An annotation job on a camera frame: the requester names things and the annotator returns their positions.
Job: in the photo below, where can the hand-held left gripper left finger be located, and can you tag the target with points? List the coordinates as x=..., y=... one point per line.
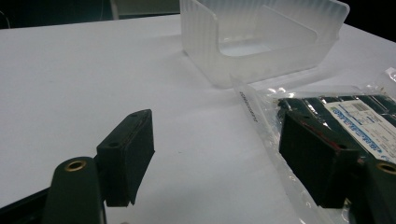
x=124, y=161

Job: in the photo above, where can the clear packet of black items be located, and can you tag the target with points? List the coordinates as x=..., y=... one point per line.
x=358, y=118

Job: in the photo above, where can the translucent plastic storage bin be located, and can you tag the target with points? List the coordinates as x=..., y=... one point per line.
x=202, y=46

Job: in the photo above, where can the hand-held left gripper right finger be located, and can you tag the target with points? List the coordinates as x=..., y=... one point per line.
x=323, y=168

